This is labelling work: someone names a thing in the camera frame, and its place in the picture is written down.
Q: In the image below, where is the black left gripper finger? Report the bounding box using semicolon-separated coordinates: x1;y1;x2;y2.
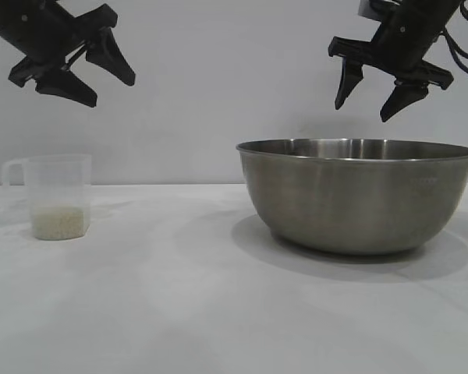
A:
85;26;137;87
34;68;99;108

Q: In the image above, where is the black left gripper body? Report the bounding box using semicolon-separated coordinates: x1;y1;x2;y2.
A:
0;0;119;86

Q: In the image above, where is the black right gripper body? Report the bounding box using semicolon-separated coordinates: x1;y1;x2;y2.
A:
328;0;454;90

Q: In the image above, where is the translucent plastic measuring cup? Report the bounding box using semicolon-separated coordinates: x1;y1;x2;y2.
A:
2;153;93;241

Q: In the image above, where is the right wrist camera housing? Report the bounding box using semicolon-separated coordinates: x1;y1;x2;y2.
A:
357;0;393;20

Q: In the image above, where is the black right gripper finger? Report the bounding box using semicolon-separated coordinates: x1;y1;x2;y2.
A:
379;83;431;123
334;57;365;111

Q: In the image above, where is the white uncooked rice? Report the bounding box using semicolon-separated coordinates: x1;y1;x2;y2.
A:
33;206;88;240

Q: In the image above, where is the stainless steel mixing bowl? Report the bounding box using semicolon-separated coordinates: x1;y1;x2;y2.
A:
236;137;468;256

